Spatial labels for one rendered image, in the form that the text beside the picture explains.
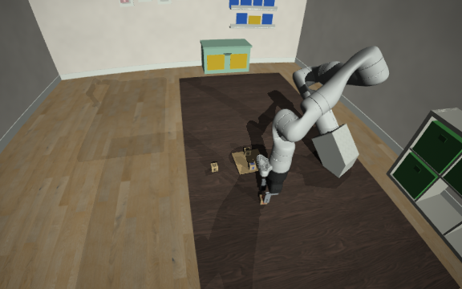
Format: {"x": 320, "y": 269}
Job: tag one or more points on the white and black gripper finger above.
{"x": 263, "y": 185}
{"x": 267, "y": 197}

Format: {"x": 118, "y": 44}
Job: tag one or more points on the tan flat mat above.
{"x": 242, "y": 161}

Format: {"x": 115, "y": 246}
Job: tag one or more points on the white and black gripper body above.
{"x": 278, "y": 172}

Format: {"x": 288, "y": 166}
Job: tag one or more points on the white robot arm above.
{"x": 370, "y": 68}

